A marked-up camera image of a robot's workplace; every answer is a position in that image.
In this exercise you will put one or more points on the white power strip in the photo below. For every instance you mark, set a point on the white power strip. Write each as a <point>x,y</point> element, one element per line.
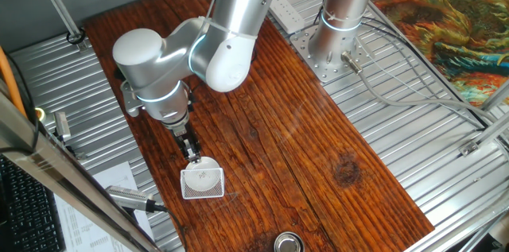
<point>288,17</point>

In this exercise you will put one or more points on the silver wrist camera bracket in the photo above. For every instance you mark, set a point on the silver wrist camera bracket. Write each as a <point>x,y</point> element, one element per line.
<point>131,103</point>

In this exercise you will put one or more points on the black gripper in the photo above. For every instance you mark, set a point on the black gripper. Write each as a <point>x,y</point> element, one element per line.
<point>186,140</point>

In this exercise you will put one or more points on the wood grain board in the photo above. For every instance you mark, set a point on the wood grain board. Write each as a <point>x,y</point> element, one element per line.
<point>278,144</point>

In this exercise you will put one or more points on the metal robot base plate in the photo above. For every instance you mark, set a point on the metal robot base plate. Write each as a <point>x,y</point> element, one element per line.
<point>330,71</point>

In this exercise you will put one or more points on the steel cup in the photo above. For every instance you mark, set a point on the steel cup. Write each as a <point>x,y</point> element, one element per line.
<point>288,244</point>

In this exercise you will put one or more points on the colourful painted cloth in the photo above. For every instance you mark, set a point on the colourful painted cloth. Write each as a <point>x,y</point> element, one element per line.
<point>449,17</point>

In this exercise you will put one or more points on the black keyboard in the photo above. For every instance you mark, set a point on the black keyboard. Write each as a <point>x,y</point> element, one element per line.
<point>28,212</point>

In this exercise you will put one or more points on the white mesh basket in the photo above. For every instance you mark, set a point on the white mesh basket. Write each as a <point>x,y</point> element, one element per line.
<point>187,195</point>

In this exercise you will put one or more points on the aluminium pole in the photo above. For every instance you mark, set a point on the aluminium pole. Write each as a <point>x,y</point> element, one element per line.
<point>55,1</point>

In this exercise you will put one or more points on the aluminium profile bar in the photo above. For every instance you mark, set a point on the aluminium profile bar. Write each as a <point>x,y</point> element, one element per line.
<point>497,97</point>
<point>489,130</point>

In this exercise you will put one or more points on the metal camera mount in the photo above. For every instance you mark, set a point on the metal camera mount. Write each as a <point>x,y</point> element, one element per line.
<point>79,155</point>

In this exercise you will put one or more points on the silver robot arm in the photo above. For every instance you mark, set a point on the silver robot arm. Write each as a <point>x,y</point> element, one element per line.
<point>234,5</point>

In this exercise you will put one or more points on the small white ceramic plate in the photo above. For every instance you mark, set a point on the small white ceramic plate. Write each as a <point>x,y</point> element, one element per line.
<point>207,164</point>

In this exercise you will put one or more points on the steel frame beam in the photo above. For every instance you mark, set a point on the steel frame beam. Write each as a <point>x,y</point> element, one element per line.
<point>59,172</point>

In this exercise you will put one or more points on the printed paper sheet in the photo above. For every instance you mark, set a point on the printed paper sheet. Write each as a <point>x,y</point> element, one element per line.
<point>119,174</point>

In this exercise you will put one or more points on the aluminium frame rail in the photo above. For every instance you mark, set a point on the aluminium frame rail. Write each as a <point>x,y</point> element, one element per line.
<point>453,238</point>

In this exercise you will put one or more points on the small silver ribbed camera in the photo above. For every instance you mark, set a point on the small silver ribbed camera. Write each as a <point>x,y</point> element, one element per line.
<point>62,125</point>

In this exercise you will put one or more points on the orange pole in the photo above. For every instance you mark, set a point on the orange pole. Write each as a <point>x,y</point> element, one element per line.
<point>10,81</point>

